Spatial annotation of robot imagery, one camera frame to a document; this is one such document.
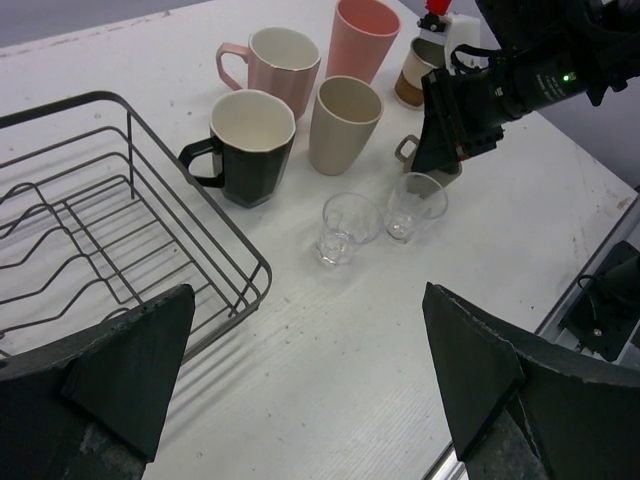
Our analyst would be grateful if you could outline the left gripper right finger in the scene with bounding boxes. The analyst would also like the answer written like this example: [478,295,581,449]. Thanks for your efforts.
[422,283,639,479]

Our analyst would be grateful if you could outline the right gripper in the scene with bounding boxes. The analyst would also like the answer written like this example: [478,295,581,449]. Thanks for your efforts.
[410,64,520,175]

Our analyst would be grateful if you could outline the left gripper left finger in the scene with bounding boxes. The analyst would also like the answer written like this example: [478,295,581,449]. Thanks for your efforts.
[1,284,195,479]

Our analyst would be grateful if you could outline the small tan cup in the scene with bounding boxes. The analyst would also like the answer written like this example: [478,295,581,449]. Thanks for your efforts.
[394,134,463,188]

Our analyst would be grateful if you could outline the clear glass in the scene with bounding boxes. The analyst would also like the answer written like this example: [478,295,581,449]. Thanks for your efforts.
[316,192,383,266]
[384,172,449,243]

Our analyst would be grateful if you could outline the beige two-tier cup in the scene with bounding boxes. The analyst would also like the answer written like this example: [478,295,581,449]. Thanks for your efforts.
[394,37,445,109]

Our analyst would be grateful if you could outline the salmon pink tumbler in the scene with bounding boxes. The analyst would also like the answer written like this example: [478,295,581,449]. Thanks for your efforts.
[326,0,401,84]

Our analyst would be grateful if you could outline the pink ceramic mug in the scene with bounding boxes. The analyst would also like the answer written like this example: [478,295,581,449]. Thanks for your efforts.
[215,26,321,120]

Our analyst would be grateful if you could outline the black glossy mug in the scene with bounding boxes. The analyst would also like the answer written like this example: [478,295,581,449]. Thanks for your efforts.
[178,89,297,209]

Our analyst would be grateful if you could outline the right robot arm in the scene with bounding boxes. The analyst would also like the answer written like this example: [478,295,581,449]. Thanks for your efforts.
[409,1,639,174]

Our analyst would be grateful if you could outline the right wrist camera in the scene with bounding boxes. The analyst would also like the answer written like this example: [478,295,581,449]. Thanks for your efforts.
[418,0,481,74]

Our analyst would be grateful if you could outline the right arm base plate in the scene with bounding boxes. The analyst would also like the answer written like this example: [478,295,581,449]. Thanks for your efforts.
[561,241,639,363]

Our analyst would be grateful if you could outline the wire dish rack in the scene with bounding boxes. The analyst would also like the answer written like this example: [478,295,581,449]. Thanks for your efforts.
[1,91,272,360]

